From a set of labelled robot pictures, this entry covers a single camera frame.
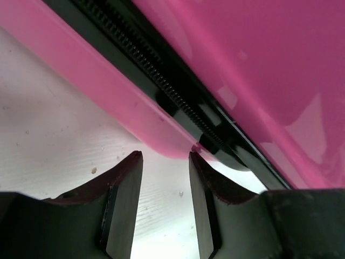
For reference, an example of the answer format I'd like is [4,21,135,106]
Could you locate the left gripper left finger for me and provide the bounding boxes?
[1,151,143,258]

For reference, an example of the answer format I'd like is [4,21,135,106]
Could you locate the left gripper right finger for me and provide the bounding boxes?
[189,152,344,259]

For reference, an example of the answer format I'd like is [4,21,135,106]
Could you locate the pink hard-shell suitcase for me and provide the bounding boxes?
[1,1,344,189]

